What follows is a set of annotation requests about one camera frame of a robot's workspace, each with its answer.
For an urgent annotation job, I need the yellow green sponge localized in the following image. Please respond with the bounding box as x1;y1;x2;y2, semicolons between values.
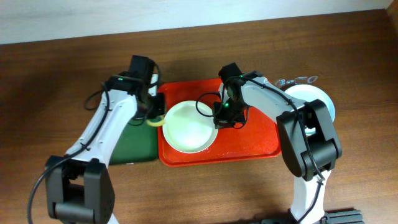
146;115;165;127

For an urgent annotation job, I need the cream white plate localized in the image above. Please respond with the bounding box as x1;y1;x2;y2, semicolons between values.
162;100;218;154

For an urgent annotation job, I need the light blue plate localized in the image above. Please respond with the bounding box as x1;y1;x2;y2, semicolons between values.
285;84;336;121

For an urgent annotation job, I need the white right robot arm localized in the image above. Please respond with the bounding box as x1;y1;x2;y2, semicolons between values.
212;70;342;223

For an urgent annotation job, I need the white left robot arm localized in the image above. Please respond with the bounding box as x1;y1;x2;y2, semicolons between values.
44;73;164;223

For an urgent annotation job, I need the dark green tray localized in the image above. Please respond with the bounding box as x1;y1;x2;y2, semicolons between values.
109;121;159;165

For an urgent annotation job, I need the red plastic tray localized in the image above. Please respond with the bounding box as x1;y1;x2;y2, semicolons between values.
157;78;281;167

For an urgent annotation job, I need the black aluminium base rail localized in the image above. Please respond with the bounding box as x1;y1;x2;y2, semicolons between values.
257;210;364;224

